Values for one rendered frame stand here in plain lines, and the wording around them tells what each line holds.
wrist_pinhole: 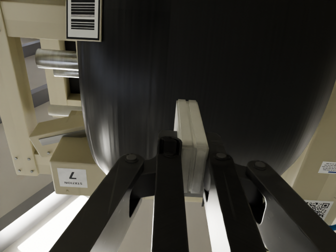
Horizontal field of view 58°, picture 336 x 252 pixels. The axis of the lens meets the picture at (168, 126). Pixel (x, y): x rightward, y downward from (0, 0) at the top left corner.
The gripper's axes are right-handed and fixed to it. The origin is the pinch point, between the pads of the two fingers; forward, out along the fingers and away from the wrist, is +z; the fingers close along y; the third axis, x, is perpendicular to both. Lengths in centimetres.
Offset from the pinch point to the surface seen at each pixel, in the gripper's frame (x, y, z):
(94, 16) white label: 5.6, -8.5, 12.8
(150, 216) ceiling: -332, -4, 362
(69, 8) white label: 6.0, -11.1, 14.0
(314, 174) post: -24, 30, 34
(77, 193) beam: -57, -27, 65
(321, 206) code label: -33, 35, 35
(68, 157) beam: -43, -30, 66
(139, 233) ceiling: -337, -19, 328
